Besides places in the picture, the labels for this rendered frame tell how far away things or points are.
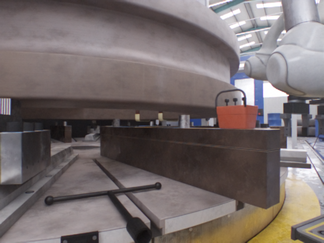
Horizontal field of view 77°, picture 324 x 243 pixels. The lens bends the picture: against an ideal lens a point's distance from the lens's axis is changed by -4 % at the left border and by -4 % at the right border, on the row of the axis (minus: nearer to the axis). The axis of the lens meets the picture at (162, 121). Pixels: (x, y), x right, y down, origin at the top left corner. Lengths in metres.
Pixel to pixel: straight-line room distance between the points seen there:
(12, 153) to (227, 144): 1.02
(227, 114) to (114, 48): 0.89
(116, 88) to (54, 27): 0.58
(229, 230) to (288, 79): 0.90
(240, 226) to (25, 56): 1.56
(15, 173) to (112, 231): 0.47
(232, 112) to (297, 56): 0.57
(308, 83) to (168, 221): 0.74
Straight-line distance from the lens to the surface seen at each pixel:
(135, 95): 1.39
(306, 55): 0.71
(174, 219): 1.01
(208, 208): 1.12
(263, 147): 1.09
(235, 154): 1.18
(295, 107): 1.08
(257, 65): 1.01
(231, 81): 6.77
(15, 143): 1.04
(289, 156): 2.33
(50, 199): 1.20
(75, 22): 1.61
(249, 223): 1.50
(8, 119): 1.20
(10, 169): 1.06
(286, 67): 0.70
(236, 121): 1.18
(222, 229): 1.28
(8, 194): 1.15
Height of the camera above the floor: 0.71
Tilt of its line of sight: 1 degrees up
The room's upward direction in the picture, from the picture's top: straight up
